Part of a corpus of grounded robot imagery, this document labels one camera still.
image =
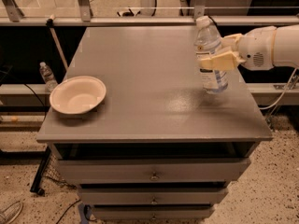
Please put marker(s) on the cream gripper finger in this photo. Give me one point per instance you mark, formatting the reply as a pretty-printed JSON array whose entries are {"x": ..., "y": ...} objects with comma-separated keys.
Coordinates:
[
  {"x": 231, "y": 41},
  {"x": 225, "y": 59}
]

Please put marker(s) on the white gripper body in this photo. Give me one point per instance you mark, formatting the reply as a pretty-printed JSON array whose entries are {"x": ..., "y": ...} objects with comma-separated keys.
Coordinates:
[{"x": 256, "y": 48}]

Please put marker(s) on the clear plastic bottle blue label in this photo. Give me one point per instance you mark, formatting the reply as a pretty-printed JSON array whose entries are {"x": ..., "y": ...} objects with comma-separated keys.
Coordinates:
[{"x": 207, "y": 42}]

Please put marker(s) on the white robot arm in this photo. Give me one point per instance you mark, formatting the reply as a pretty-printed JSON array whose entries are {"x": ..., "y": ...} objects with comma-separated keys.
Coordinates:
[{"x": 285, "y": 51}]

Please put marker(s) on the small clear water bottle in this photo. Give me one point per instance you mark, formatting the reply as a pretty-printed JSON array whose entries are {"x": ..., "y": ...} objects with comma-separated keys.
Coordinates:
[{"x": 48, "y": 76}]

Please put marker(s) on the grey drawer cabinet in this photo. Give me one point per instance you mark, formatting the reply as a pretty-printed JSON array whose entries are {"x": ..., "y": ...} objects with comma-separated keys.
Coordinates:
[{"x": 155, "y": 107}]

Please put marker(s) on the white paper bowl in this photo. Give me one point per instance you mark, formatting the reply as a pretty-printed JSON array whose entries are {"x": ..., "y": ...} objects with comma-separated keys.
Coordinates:
[{"x": 78, "y": 95}]

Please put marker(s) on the wooden stick with black clamp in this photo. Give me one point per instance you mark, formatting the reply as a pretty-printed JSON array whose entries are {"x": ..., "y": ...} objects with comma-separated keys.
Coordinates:
[{"x": 50, "y": 24}]

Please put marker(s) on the top grey drawer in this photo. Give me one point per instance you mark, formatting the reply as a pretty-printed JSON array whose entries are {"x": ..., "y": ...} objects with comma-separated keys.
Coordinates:
[{"x": 152, "y": 171}]

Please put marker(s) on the grey drawer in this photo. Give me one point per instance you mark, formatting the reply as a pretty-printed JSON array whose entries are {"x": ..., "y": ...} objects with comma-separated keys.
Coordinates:
[
  {"x": 152, "y": 171},
  {"x": 152, "y": 212},
  {"x": 152, "y": 196}
]

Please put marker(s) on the middle grey drawer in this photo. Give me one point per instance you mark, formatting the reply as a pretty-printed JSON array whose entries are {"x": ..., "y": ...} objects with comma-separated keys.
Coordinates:
[{"x": 152, "y": 196}]

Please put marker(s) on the bottom grey drawer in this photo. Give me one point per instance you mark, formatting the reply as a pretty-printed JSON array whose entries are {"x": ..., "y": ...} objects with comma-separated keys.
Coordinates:
[{"x": 152, "y": 212}]

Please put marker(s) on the black metal stand leg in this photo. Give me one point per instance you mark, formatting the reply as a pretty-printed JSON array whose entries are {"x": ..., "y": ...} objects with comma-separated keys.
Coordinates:
[{"x": 35, "y": 188}]

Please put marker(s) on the white wire fan guard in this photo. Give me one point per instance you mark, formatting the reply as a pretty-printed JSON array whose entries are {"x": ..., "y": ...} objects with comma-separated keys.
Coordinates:
[{"x": 10, "y": 213}]

